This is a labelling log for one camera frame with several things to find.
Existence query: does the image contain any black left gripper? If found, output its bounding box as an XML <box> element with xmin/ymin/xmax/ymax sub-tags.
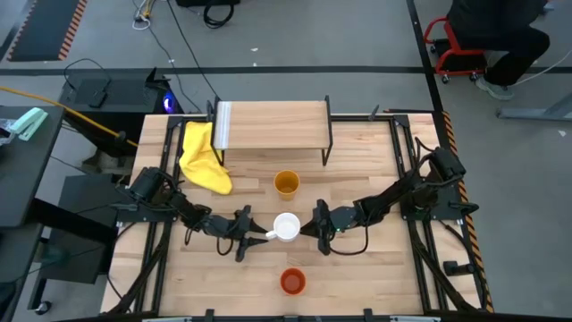
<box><xmin>208</xmin><ymin>204</ymin><xmax>270</xmax><ymax>263</ymax></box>

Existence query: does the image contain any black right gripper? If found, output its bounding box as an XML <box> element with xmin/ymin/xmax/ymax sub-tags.
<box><xmin>299</xmin><ymin>199</ymin><xmax>359</xmax><ymax>258</ymax></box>

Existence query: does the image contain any white mug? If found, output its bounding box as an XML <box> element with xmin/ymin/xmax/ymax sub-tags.
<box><xmin>265</xmin><ymin>212</ymin><xmax>301</xmax><ymax>243</ymax></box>

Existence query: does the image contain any orange plastic cup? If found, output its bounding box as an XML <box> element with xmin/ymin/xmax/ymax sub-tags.
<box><xmin>280</xmin><ymin>267</ymin><xmax>307</xmax><ymax>296</ymax></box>

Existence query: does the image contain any wooden shelf with black legs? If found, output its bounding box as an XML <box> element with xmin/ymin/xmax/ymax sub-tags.
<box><xmin>206</xmin><ymin>94</ymin><xmax>334</xmax><ymax>167</ymax></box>

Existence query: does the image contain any yellow plastic cup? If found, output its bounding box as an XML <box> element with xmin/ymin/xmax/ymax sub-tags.
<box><xmin>273</xmin><ymin>169</ymin><xmax>301</xmax><ymax>201</ymax></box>

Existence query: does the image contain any yellow cloth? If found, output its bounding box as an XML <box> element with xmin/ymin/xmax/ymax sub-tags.
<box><xmin>178</xmin><ymin>120</ymin><xmax>234</xmax><ymax>196</ymax></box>

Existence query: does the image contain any black clamp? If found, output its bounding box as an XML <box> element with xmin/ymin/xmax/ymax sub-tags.
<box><xmin>442</xmin><ymin>259</ymin><xmax>475</xmax><ymax>276</ymax></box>

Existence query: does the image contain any black base platform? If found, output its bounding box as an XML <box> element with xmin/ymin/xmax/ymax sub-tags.
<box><xmin>27</xmin><ymin>174</ymin><xmax>118</xmax><ymax>314</ymax></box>

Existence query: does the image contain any black computer tower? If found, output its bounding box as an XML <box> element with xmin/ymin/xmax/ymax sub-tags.
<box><xmin>59</xmin><ymin>66</ymin><xmax>184</xmax><ymax>157</ymax></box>

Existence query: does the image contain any red rolling stool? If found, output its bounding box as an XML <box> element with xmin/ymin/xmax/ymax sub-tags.
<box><xmin>423</xmin><ymin>16</ymin><xmax>488</xmax><ymax>84</ymax></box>

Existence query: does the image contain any black desk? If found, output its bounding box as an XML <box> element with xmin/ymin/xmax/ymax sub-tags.
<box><xmin>0</xmin><ymin>106</ymin><xmax>66</xmax><ymax>229</ymax></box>

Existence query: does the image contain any grey table leg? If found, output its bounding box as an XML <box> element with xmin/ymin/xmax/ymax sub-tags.
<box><xmin>496</xmin><ymin>91</ymin><xmax>572</xmax><ymax>122</ymax></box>

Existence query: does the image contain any mint green stapler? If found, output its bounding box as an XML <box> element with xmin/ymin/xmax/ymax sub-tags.
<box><xmin>9</xmin><ymin>106</ymin><xmax>49</xmax><ymax>142</ymax></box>

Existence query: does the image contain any person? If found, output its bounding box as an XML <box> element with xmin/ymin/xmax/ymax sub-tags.
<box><xmin>446</xmin><ymin>0</ymin><xmax>551</xmax><ymax>101</ymax></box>

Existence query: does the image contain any clear plastic bag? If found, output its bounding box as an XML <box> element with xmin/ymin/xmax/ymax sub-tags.
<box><xmin>0</xmin><ymin>118</ymin><xmax>19</xmax><ymax>147</ymax></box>

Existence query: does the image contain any black hazard-striped floor mat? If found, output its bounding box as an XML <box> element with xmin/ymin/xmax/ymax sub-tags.
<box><xmin>6</xmin><ymin>0</ymin><xmax>88</xmax><ymax>63</ymax></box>

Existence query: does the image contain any black aluminium table frame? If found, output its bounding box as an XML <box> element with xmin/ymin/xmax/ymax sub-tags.
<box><xmin>106</xmin><ymin>114</ymin><xmax>489</xmax><ymax>322</ymax></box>

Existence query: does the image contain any long black floor cable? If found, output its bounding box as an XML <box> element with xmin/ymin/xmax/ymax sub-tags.
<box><xmin>165</xmin><ymin>0</ymin><xmax>221</xmax><ymax>102</ymax></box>

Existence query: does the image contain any small black device with cable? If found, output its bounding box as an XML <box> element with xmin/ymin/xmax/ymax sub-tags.
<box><xmin>63</xmin><ymin>57</ymin><xmax>113</xmax><ymax>110</ymax></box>

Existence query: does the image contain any coiled black cable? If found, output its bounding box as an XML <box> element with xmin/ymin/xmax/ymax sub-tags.
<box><xmin>203</xmin><ymin>3</ymin><xmax>235</xmax><ymax>30</ymax></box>

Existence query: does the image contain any yellow cable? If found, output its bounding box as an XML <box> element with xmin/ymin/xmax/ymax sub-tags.
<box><xmin>0</xmin><ymin>86</ymin><xmax>139</xmax><ymax>148</ymax></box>

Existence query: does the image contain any white cable bundle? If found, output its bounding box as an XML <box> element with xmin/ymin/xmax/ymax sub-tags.
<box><xmin>131</xmin><ymin>0</ymin><xmax>156</xmax><ymax>31</ymax></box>

